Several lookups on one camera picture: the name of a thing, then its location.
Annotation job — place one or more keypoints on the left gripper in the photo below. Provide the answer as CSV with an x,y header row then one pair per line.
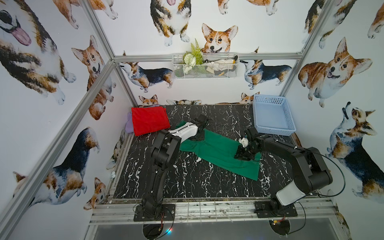
x,y
199,127

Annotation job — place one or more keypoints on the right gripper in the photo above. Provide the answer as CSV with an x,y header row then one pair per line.
x,y
240,154

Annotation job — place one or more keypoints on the green t-shirt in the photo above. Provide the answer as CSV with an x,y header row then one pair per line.
x,y
215,149

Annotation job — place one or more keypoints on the light blue plastic basket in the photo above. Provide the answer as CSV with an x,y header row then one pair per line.
x,y
272,115

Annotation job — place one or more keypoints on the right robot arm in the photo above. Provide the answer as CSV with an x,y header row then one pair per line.
x,y
310,172

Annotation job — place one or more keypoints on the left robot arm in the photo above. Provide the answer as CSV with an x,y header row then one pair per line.
x,y
164,154

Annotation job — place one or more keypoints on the folded red t-shirt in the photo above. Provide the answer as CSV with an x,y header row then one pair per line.
x,y
149,120

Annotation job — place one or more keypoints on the folded lilac t-shirt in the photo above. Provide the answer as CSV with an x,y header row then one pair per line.
x,y
129,128

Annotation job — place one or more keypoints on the cream cloth items in basket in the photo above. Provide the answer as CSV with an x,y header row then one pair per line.
x,y
222,67

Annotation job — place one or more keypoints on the green fern plant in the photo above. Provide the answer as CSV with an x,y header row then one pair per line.
x,y
192,58

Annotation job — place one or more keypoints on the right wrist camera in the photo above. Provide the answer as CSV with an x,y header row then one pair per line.
x,y
244,142

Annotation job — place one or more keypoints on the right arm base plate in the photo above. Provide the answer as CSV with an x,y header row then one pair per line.
x,y
264,210

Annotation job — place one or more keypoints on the white wire wall basket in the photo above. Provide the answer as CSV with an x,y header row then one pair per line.
x,y
199,71

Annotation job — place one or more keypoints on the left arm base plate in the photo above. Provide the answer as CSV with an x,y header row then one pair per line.
x,y
169,211

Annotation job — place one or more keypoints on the aluminium front rail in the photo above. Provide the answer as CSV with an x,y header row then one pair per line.
x,y
216,211

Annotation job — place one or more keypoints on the aluminium frame back bar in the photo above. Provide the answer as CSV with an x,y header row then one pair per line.
x,y
242,56

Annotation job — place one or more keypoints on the aluminium frame bar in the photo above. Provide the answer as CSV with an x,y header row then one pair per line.
x,y
242,56
19,204

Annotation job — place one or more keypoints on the aluminium frame left bar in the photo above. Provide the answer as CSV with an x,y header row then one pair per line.
x,y
19,204

